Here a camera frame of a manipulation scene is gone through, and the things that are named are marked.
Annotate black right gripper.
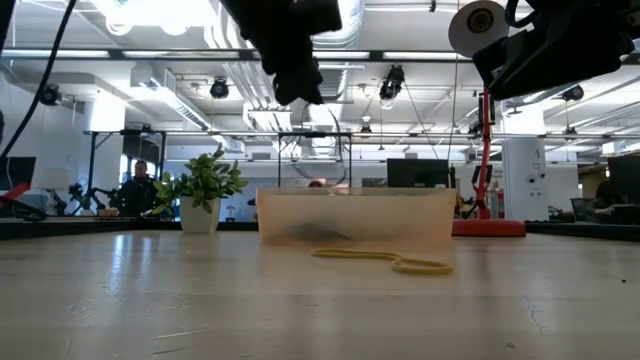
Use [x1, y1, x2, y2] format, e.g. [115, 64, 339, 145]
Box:
[472, 0, 640, 101]

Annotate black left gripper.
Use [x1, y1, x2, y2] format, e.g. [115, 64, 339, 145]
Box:
[219, 0, 344, 106]

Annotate yellow rubber band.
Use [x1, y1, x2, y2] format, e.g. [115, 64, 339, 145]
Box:
[311, 247, 454, 277]

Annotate orange translucent plastic bin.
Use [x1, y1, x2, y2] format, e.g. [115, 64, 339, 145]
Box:
[256, 187, 457, 249]

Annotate white pillar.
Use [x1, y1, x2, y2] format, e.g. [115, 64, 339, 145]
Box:
[502, 138, 550, 222]

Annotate black overhead rig beam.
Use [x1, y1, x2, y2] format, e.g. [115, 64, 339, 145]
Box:
[0, 48, 640, 65]

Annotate large dark screen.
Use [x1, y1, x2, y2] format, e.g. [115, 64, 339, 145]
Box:
[607, 154, 640, 224]

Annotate black computer monitor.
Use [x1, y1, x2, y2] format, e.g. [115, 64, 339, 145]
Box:
[386, 158, 451, 189]

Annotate red desk lamp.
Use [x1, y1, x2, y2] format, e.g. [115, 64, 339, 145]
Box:
[448, 0, 527, 238]

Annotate green plant in white pot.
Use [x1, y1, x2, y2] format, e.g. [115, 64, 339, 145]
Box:
[152, 143, 249, 235]

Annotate dark monitor screen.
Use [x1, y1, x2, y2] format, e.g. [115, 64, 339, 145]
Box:
[0, 156, 37, 191]

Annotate red angled bar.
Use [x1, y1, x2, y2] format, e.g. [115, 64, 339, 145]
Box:
[0, 182, 32, 202]

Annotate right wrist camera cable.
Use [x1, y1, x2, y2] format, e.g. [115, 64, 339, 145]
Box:
[503, 0, 544, 30]

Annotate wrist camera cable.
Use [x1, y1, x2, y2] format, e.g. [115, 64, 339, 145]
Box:
[0, 0, 79, 159]
[503, 0, 544, 30]

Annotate black background rig frame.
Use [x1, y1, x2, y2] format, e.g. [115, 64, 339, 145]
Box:
[277, 131, 353, 189]
[82, 128, 169, 201]

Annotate black overhead camera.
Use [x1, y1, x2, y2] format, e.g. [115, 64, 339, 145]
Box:
[378, 64, 406, 101]

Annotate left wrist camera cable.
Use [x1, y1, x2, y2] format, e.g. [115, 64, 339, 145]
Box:
[0, 0, 79, 159]

